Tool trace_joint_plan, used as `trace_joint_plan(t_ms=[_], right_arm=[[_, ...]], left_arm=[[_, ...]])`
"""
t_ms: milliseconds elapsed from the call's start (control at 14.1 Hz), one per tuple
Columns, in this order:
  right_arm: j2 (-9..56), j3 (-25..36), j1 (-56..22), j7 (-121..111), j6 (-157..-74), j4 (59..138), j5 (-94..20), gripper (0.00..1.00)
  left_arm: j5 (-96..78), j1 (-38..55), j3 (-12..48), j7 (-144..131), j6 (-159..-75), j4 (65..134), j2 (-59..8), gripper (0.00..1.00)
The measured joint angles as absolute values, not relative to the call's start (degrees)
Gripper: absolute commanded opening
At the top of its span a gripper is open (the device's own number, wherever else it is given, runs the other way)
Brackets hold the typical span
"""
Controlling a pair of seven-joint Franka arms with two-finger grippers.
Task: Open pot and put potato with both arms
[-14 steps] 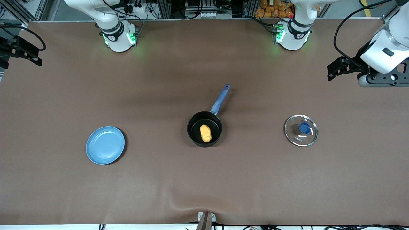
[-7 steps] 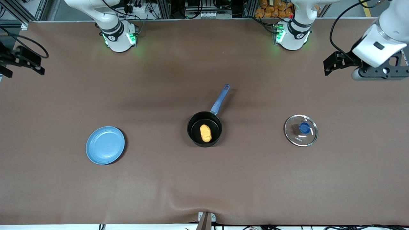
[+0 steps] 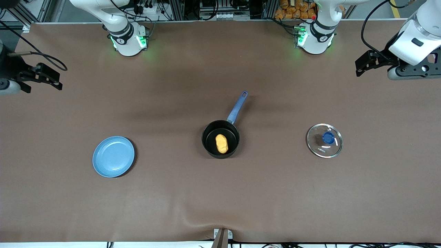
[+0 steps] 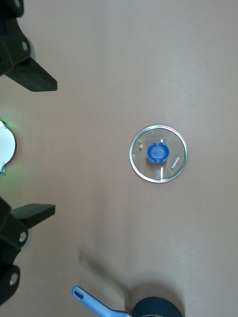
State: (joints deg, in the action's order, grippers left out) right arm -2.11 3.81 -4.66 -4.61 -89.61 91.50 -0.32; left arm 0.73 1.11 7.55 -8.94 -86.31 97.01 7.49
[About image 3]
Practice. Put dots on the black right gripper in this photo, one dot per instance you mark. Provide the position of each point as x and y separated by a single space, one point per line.
13 67

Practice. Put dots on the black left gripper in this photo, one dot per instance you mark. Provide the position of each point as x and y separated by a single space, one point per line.
385 58

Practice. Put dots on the glass lid with blue knob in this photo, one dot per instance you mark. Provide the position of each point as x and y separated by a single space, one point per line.
320 150

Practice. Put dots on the yellow potato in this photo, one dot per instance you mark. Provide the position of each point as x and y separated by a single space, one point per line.
221 143

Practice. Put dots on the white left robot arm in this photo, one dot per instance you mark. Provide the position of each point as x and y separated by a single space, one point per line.
317 41

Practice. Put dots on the orange toy food pile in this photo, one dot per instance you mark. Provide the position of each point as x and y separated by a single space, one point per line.
293 12

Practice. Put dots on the blue round plate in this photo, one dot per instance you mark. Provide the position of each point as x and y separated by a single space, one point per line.
113 156

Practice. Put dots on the white power strip with plugs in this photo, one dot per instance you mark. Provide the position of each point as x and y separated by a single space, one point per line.
151 16

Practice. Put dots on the brown table mat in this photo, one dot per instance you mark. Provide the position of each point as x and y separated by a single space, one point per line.
310 189

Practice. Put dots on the white terminal strip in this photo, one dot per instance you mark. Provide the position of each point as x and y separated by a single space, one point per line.
225 16

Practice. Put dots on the aluminium frame profile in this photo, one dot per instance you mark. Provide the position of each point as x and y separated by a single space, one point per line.
48 10
175 8
268 8

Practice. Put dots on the metal edge bracket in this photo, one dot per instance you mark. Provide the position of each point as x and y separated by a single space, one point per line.
222 239

